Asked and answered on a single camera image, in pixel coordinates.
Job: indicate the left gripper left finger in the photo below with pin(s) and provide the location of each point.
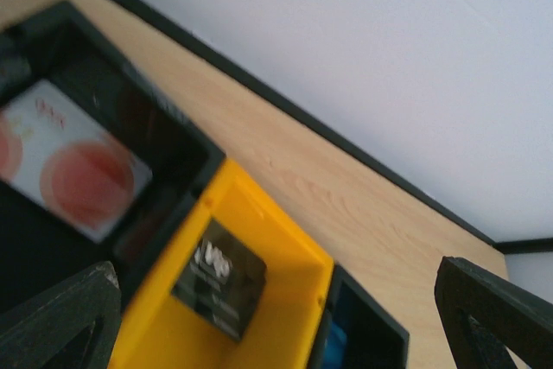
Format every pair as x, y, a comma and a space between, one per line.
73, 324

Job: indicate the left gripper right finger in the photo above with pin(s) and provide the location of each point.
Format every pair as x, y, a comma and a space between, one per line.
486, 318

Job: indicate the red white card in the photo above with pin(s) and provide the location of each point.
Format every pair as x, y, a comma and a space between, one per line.
62, 159

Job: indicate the blue card in bin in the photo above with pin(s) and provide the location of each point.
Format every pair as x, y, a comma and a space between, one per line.
335, 347

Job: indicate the yellow storage bin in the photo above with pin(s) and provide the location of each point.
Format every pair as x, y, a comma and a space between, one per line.
159, 331

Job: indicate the right black storage bin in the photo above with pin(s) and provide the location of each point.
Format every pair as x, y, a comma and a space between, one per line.
374, 338

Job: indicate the black storage bin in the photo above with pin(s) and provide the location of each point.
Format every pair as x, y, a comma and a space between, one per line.
374, 338
58, 44

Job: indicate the left black storage bin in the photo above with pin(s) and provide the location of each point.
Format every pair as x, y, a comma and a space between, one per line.
58, 44

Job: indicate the black enclosure frame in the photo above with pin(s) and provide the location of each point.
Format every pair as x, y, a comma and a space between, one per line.
199, 48

